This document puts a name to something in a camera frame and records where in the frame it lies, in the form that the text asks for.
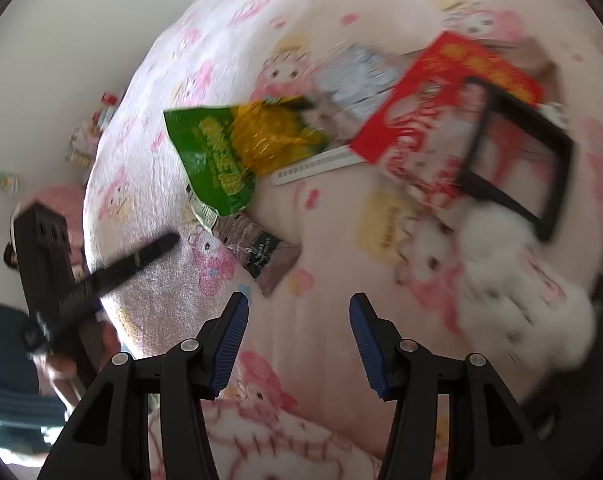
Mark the person's left hand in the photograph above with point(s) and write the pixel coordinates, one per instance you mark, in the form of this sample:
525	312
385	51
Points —
61	372

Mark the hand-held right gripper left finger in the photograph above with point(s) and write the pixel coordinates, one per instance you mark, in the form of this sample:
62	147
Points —
229	345

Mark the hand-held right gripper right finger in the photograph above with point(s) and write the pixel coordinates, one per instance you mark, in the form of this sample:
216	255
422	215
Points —
369	345

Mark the yellow crinkled wrapper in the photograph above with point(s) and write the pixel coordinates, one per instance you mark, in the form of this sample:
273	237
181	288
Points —
271	135

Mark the pink soft object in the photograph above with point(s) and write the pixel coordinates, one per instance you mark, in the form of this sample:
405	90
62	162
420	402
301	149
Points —
56	205

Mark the green snack bag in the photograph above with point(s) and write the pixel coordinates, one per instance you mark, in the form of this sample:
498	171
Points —
206	150

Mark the small pastel toy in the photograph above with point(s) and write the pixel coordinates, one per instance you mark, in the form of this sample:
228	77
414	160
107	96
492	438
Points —
5	181

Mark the white plush toy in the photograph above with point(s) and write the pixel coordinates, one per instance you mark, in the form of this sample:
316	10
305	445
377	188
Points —
521	290

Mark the colourful boxes on floor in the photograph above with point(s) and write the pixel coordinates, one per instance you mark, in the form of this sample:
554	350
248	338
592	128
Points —
89	135

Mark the red printed card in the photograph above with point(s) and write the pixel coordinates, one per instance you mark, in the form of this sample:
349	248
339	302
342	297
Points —
421	120

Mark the pink printed blanket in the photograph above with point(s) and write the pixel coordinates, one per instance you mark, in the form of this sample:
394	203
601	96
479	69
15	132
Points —
331	240

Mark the black storage box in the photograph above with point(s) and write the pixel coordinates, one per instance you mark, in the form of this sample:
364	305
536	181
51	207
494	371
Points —
561	160

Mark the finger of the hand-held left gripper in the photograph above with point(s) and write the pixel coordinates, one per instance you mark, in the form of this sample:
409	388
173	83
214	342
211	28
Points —
141	257

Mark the dark blue clothing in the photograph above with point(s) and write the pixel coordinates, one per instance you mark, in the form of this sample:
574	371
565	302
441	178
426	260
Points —
11	360

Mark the white fleece with red print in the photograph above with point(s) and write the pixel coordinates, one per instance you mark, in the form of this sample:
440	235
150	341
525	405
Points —
281	440

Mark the brown sachet packet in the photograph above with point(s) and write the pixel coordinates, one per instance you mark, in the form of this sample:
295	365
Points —
259	255

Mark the scribbled drawing pad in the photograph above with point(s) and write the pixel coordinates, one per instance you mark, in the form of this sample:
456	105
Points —
361	77

